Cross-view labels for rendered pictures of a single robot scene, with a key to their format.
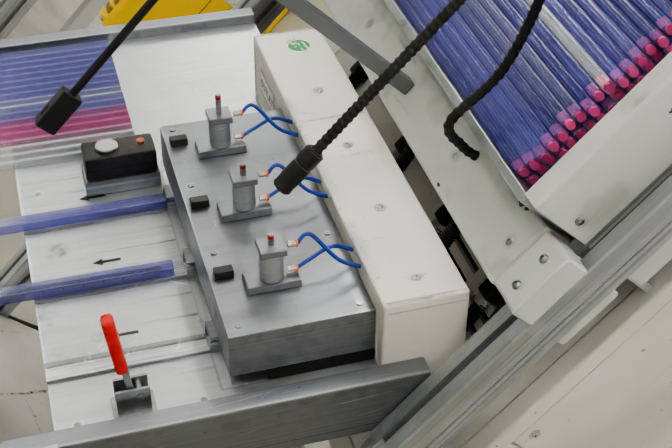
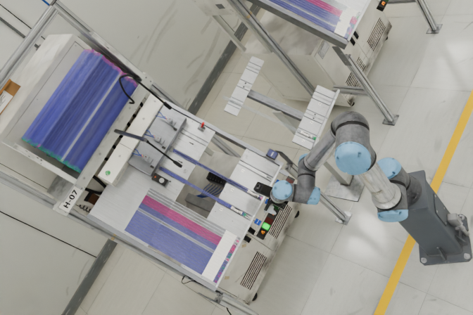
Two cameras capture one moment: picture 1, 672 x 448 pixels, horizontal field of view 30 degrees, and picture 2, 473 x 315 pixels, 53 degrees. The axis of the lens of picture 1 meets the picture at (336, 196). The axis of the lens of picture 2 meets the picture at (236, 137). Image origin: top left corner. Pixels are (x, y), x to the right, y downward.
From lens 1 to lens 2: 2.08 m
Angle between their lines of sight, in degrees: 66
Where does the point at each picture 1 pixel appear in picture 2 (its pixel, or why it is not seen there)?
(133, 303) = (184, 148)
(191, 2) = not seen: outside the picture
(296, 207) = (151, 134)
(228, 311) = (181, 121)
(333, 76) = (112, 157)
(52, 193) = (174, 188)
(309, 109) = (127, 152)
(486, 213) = (139, 93)
